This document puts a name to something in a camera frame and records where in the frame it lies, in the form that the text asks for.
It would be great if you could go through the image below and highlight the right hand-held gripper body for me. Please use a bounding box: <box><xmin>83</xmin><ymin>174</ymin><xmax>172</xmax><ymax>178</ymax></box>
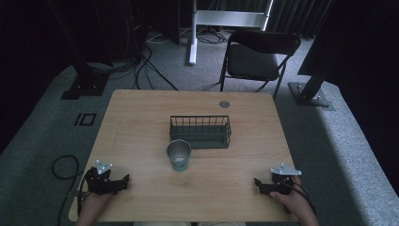
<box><xmin>265</xmin><ymin>162</ymin><xmax>303</xmax><ymax>196</ymax></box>

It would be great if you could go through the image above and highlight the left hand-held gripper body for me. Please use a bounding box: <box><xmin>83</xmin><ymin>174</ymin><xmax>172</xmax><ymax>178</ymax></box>
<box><xmin>82</xmin><ymin>159</ymin><xmax>124</xmax><ymax>196</ymax></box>

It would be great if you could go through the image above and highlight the person's left hand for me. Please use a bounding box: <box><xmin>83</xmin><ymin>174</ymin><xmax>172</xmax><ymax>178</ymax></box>
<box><xmin>79</xmin><ymin>191</ymin><xmax>115</xmax><ymax>218</ymax></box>

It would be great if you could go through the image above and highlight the person's right hand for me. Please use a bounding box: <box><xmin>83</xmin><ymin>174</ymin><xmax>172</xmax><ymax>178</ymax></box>
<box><xmin>268</xmin><ymin>176</ymin><xmax>311</xmax><ymax>218</ymax></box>

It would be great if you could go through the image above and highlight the teal plastic cup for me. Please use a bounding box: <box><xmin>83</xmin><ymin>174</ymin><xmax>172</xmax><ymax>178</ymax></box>
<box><xmin>166</xmin><ymin>138</ymin><xmax>192</xmax><ymax>173</ymax></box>

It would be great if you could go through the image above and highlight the black metal stand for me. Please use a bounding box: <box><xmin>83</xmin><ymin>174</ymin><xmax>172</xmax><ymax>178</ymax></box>
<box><xmin>287</xmin><ymin>62</ymin><xmax>336</xmax><ymax>112</ymax></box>
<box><xmin>46</xmin><ymin>0</ymin><xmax>110</xmax><ymax>101</ymax></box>

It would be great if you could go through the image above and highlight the black folding chair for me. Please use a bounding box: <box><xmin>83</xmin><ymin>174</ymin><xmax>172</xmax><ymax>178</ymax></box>
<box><xmin>218</xmin><ymin>29</ymin><xmax>302</xmax><ymax>102</ymax></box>

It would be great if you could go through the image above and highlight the dark curtain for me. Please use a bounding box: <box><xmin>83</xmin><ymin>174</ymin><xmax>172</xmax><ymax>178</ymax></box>
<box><xmin>266</xmin><ymin>0</ymin><xmax>336</xmax><ymax>40</ymax></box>

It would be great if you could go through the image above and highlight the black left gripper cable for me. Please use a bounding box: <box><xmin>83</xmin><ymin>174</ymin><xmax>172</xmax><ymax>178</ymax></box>
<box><xmin>75</xmin><ymin>175</ymin><xmax>92</xmax><ymax>218</ymax></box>

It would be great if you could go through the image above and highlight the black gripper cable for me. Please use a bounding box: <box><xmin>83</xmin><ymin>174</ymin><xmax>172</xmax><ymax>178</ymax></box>
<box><xmin>75</xmin><ymin>175</ymin><xmax>92</xmax><ymax>218</ymax></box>
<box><xmin>291</xmin><ymin>180</ymin><xmax>317</xmax><ymax>216</ymax></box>

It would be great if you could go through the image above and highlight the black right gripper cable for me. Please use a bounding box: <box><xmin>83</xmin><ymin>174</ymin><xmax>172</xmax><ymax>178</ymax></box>
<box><xmin>291</xmin><ymin>180</ymin><xmax>317</xmax><ymax>216</ymax></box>

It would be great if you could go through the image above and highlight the dark wire basket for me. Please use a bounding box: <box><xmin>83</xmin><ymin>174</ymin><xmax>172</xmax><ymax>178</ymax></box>
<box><xmin>168</xmin><ymin>115</ymin><xmax>232</xmax><ymax>150</ymax></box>

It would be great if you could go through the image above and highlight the bundle of black floor cables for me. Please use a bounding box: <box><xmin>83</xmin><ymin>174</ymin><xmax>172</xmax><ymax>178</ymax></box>
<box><xmin>87</xmin><ymin>18</ymin><xmax>180</xmax><ymax>92</ymax></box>

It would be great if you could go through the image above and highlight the tangle of cables under desk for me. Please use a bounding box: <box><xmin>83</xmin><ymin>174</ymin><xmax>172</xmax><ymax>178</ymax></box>
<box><xmin>180</xmin><ymin>25</ymin><xmax>228</xmax><ymax>45</ymax></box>

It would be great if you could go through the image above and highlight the white metal desk frame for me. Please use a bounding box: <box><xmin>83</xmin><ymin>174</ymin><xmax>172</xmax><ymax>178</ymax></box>
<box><xmin>187</xmin><ymin>0</ymin><xmax>275</xmax><ymax>67</ymax></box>

